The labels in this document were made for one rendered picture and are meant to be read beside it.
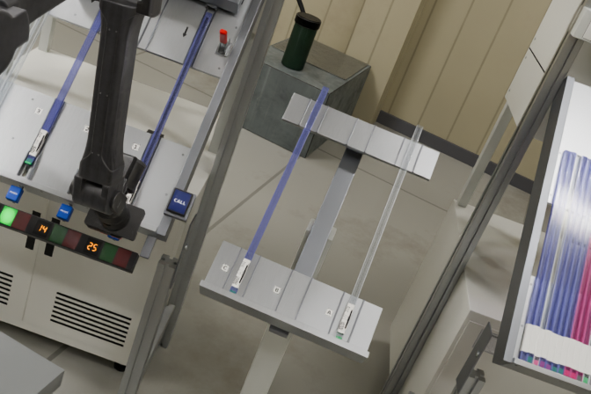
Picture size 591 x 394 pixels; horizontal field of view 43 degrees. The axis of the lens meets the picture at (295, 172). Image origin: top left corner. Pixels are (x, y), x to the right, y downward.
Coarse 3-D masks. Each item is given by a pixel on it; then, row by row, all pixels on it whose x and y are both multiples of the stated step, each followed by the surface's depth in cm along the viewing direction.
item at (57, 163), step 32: (32, 96) 161; (0, 128) 158; (32, 128) 159; (64, 128) 160; (128, 128) 162; (0, 160) 156; (64, 160) 158; (160, 160) 161; (64, 192) 156; (160, 192) 159
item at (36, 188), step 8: (0, 176) 154; (8, 176) 153; (16, 176) 153; (8, 184) 159; (16, 184) 156; (24, 184) 154; (32, 184) 153; (40, 184) 154; (32, 192) 159; (40, 192) 155; (48, 192) 153; (56, 192) 154; (56, 200) 158; (64, 200) 155; (80, 208) 158; (88, 208) 155; (144, 224) 154; (144, 232) 158; (152, 232) 155
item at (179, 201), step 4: (176, 192) 154; (180, 192) 155; (176, 196) 154; (180, 196) 154; (184, 196) 154; (188, 196) 154; (172, 200) 154; (176, 200) 154; (180, 200) 154; (184, 200) 154; (188, 200) 154; (172, 204) 154; (176, 204) 154; (180, 204) 154; (184, 204) 154; (172, 208) 153; (176, 208) 153; (180, 208) 154; (184, 208) 154; (180, 212) 153; (184, 212) 153
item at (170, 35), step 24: (72, 0) 169; (168, 0) 172; (192, 0) 173; (72, 24) 168; (144, 24) 169; (168, 24) 170; (192, 24) 171; (216, 24) 172; (240, 24) 172; (144, 48) 168; (168, 48) 168; (216, 72) 168
